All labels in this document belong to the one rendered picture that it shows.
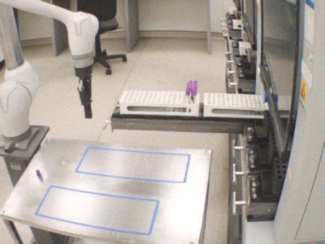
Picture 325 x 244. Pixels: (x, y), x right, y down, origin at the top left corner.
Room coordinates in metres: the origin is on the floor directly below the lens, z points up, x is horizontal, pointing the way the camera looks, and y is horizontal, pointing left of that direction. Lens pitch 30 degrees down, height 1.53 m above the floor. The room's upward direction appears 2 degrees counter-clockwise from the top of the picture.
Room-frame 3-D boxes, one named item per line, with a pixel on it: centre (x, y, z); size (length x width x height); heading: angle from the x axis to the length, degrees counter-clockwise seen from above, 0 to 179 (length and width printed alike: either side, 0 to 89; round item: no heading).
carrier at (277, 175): (0.81, -0.33, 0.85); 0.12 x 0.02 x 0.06; 171
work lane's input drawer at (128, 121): (1.30, -0.13, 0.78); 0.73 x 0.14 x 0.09; 82
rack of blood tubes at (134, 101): (1.32, 0.01, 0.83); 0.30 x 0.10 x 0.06; 82
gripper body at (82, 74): (1.36, 0.30, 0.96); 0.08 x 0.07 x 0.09; 172
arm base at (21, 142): (1.29, 0.66, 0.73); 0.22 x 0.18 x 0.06; 172
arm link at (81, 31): (1.38, 0.30, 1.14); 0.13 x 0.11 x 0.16; 2
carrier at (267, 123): (1.11, -0.38, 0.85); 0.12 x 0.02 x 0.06; 172
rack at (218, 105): (1.27, -0.31, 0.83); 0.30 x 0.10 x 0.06; 82
